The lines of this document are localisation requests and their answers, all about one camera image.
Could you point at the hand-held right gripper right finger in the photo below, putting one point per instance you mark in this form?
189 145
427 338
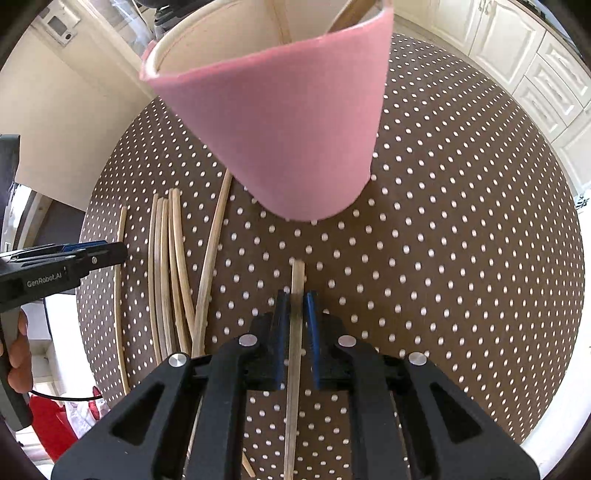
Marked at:
311 332

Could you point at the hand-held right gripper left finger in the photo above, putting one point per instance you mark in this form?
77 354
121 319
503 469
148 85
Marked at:
280 332

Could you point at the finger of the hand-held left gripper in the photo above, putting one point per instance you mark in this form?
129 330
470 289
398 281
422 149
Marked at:
106 257
85 246

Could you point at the bamboo chopstick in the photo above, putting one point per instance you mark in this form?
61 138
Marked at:
348 14
296 277
281 21

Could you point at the group of bamboo chopsticks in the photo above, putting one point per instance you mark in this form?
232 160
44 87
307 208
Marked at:
214 240

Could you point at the pink chopstick cup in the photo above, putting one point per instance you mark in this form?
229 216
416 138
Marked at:
277 115

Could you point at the person's left hand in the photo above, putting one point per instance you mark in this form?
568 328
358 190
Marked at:
19 355

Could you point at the white furniture piece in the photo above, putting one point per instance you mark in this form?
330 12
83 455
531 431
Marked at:
64 332

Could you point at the red bag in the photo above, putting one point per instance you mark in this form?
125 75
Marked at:
51 420

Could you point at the cream kitchen base cabinets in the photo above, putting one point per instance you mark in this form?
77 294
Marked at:
531 60

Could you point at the white wall intercom panel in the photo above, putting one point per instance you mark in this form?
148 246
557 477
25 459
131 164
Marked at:
61 26

